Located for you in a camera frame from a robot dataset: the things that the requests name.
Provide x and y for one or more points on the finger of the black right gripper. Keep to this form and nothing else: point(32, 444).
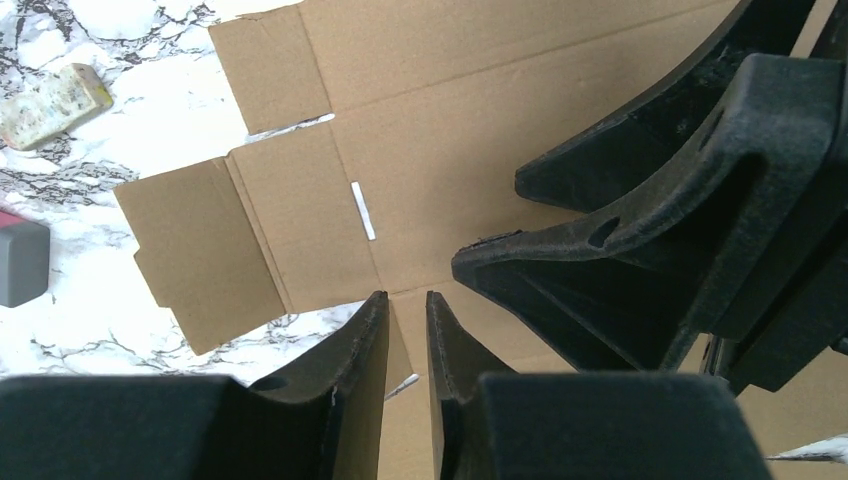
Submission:
point(739, 232)
point(662, 132)

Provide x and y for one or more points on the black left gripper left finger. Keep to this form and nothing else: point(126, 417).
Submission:
point(318, 417)

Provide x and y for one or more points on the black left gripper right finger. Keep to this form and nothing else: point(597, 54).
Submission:
point(491, 422)

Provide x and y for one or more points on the brown cardboard box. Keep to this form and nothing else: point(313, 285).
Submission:
point(386, 137)

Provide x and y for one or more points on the pink grey whiteboard eraser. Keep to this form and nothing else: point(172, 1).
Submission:
point(25, 256)

